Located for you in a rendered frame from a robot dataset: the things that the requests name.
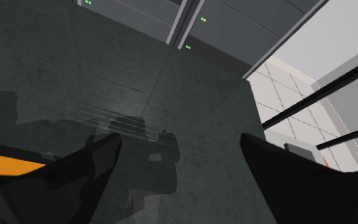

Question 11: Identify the orange flat deck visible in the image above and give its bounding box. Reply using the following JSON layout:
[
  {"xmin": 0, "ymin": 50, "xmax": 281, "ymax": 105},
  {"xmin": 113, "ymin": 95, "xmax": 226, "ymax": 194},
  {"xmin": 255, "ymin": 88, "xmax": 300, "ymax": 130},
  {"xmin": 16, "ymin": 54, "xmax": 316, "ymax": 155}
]
[{"xmin": 0, "ymin": 156, "xmax": 46, "ymax": 176}]

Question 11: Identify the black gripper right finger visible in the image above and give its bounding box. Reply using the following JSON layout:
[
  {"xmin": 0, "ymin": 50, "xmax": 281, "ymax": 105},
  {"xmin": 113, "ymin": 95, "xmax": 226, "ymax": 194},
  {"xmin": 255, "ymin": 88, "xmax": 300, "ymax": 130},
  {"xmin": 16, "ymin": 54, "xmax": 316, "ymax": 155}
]
[{"xmin": 240, "ymin": 133, "xmax": 358, "ymax": 224}]

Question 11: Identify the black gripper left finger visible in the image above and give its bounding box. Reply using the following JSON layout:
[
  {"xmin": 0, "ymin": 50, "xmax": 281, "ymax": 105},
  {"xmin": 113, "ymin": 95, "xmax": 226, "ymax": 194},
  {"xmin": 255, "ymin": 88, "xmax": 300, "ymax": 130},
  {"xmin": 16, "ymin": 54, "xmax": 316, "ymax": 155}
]
[{"xmin": 0, "ymin": 133, "xmax": 121, "ymax": 224}]

